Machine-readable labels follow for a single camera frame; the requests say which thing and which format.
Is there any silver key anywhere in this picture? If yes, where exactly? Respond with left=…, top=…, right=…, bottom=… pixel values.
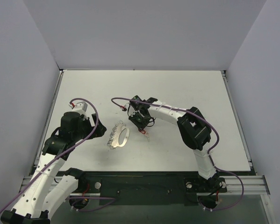
left=145, top=133, right=150, bottom=142

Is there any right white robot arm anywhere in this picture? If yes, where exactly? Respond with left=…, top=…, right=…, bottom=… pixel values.
left=129, top=96, right=219, bottom=191

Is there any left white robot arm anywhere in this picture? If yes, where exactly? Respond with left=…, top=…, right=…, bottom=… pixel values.
left=0, top=109, right=107, bottom=224

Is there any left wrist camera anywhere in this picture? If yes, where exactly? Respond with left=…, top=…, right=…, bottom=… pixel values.
left=69, top=101, right=87, bottom=114

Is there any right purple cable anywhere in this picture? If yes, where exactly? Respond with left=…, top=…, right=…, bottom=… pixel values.
left=111, top=97, right=244, bottom=212

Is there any purple cable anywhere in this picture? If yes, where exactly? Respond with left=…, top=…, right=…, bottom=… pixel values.
left=111, top=97, right=244, bottom=212
left=0, top=97, right=101, bottom=222

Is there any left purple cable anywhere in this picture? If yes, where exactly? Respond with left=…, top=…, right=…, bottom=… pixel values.
left=0, top=97, right=101, bottom=222

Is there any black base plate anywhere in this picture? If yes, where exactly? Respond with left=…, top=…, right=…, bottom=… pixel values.
left=74, top=171, right=227, bottom=206

